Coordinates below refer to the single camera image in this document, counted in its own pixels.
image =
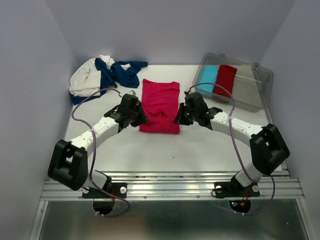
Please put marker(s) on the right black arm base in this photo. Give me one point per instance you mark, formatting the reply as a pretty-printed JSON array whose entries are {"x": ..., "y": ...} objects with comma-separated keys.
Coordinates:
[{"x": 232, "y": 189}]

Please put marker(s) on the aluminium mounting rail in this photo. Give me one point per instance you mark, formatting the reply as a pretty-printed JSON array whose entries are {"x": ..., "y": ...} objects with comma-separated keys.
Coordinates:
[{"x": 174, "y": 186}]

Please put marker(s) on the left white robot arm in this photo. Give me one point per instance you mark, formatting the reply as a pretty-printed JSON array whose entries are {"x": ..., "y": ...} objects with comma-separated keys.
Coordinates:
[{"x": 72, "y": 162}]

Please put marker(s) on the clear plastic bin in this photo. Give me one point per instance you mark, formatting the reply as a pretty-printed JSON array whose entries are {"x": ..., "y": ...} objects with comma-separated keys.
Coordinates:
[{"x": 252, "y": 83}]

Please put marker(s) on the navy blue t shirt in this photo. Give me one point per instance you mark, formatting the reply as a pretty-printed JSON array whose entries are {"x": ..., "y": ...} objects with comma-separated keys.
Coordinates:
[{"x": 120, "y": 75}]

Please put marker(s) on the rolled dark red t shirt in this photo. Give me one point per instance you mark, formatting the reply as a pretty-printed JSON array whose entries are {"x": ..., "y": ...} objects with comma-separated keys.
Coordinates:
[{"x": 225, "y": 80}]

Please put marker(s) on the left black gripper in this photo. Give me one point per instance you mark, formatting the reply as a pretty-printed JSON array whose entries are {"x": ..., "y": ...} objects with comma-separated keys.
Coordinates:
[{"x": 142, "y": 117}]

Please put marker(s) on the white t shirt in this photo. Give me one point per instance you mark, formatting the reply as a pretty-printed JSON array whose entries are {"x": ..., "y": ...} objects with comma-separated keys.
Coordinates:
[{"x": 85, "y": 80}]

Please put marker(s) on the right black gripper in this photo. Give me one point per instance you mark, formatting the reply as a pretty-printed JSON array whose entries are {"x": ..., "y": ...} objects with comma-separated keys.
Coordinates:
[{"x": 179, "y": 118}]

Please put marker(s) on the rolled cyan t shirt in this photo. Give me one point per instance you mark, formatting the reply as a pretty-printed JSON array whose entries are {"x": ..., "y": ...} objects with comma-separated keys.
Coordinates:
[{"x": 207, "y": 77}]

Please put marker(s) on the pink t shirt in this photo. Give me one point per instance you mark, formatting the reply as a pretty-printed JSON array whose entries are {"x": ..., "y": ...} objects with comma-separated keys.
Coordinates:
[{"x": 160, "y": 102}]

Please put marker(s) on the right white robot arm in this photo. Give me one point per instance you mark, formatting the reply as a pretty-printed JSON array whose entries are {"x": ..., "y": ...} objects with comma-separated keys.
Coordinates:
[{"x": 267, "y": 146}]

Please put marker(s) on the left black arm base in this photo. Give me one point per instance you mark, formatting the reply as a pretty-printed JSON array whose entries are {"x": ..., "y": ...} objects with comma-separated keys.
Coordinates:
[{"x": 118, "y": 189}]

